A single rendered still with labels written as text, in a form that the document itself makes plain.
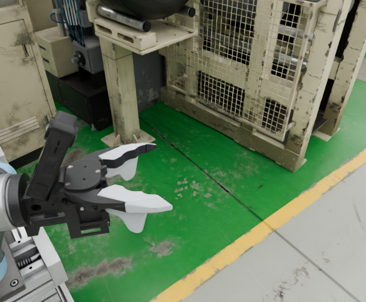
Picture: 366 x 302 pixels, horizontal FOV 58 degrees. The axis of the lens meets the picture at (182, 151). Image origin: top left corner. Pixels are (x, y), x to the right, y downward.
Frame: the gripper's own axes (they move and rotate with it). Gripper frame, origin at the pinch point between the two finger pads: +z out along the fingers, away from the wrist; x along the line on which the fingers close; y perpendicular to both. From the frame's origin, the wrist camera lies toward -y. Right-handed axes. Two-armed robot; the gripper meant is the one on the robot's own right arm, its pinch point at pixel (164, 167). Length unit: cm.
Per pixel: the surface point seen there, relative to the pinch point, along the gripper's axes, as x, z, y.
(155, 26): -139, 16, 7
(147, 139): -160, 8, 84
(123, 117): -152, -6, 62
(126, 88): -152, -2, 43
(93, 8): -135, -13, -3
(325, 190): -94, 103, 95
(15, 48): -148, -56, 15
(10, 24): -147, -55, 3
